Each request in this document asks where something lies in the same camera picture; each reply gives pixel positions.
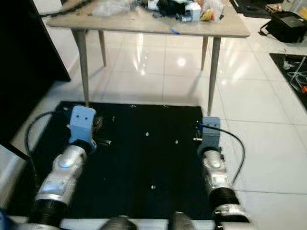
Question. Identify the clear bubble wrap bag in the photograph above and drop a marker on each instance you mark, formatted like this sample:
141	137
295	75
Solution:
111	7

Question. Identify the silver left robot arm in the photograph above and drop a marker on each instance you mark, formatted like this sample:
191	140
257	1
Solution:
64	170

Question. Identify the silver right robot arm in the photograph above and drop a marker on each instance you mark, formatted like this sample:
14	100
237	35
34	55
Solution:
217	175

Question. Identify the black crumpled trash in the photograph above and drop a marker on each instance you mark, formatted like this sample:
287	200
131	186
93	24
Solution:
171	7

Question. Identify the black cabinet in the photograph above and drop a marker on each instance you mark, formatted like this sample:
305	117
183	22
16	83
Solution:
29	57

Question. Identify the large black floor mat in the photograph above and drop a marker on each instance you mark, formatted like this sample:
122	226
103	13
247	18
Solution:
144	158

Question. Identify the beige table with tapered legs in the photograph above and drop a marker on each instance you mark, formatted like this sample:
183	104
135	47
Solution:
124	26

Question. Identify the black left robot foot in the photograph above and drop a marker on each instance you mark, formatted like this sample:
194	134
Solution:
121	224

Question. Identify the black robot foot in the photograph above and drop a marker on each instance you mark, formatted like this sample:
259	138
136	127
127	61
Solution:
121	224
182	221

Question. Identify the blue pen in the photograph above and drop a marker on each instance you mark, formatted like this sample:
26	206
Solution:
175	31

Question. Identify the black right robot foot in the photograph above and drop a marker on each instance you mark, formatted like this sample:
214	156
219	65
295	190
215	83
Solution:
182	221

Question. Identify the white carton box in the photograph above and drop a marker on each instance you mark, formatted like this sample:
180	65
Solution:
194	12

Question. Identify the clear bag with yellow snack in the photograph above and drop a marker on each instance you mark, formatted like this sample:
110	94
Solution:
213	10

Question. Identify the black mat with tools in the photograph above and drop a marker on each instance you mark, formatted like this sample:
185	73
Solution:
292	72

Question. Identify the black bag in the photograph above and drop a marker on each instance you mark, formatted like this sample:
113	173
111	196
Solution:
288	26

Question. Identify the orange tool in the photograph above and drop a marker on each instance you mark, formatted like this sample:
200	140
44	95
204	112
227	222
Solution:
304	88

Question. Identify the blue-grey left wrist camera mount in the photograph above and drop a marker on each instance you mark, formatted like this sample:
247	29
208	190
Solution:
82	124

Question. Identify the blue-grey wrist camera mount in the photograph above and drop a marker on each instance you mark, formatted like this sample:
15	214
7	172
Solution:
211	136
82	124

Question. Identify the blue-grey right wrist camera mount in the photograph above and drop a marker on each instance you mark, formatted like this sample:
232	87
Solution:
211	136

